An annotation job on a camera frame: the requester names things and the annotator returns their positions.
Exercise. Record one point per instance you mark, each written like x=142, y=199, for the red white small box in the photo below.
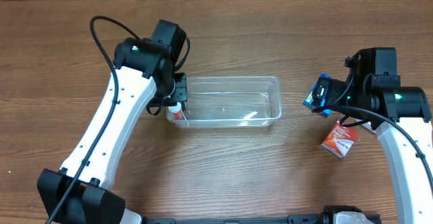
x=340, y=139

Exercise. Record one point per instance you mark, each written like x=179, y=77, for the orange bottle white cap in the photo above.
x=177, y=111

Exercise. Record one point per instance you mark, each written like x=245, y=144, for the clear plastic container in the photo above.
x=230, y=101

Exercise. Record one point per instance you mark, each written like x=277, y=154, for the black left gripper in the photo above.
x=180, y=91

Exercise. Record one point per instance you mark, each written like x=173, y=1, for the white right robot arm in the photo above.
x=400, y=117

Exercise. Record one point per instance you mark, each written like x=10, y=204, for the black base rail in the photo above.
x=290, y=219

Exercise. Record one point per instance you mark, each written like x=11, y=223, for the blue small box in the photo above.
x=308, y=101

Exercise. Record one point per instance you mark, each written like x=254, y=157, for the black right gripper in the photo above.
x=333, y=91

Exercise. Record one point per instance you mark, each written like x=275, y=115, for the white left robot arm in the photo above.
x=144, y=76

